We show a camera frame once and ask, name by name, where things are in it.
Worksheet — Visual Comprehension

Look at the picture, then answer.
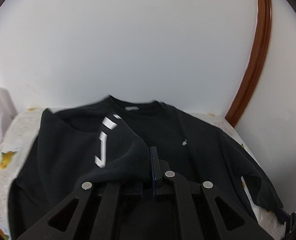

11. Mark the brown wooden door frame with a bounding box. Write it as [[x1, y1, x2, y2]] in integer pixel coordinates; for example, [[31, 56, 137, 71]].
[[225, 0, 272, 127]]

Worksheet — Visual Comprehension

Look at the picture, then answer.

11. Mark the white fruit print tablecloth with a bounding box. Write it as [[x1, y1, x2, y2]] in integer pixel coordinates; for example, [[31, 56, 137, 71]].
[[0, 108, 286, 239]]

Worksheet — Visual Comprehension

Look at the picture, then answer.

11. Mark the black sweatshirt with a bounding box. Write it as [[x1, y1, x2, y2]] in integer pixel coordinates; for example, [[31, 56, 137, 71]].
[[8, 96, 287, 239]]

